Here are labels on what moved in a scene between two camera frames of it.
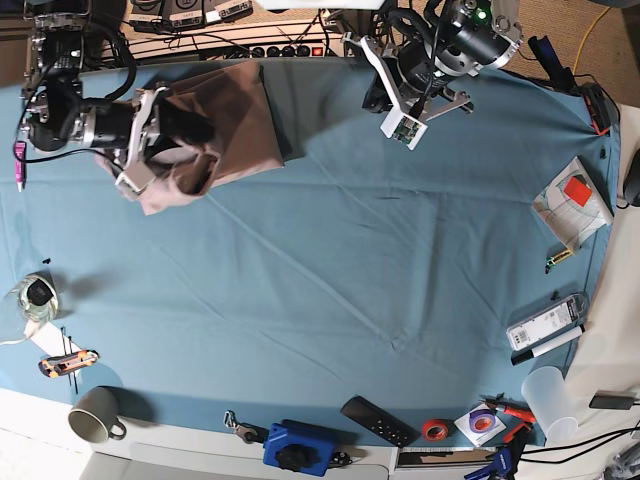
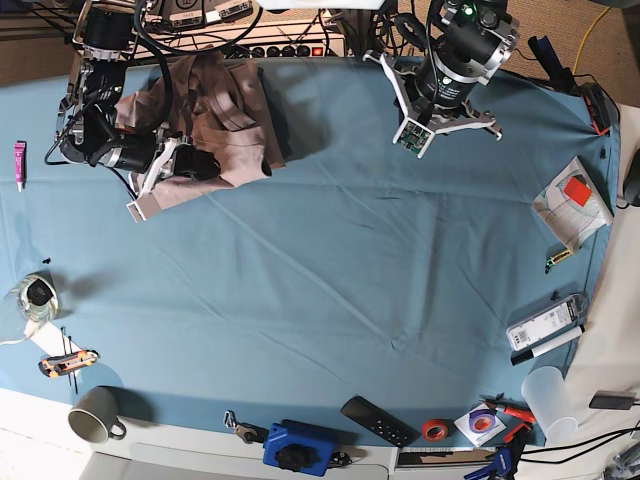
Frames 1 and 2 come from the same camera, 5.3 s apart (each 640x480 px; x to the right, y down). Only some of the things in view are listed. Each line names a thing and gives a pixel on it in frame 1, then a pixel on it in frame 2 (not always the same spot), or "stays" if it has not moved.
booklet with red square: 573,208 stays
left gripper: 132,127 to 184,160
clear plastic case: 549,323 stays
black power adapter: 613,400 stays
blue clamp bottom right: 498,470 stays
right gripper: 420,81 to 444,93
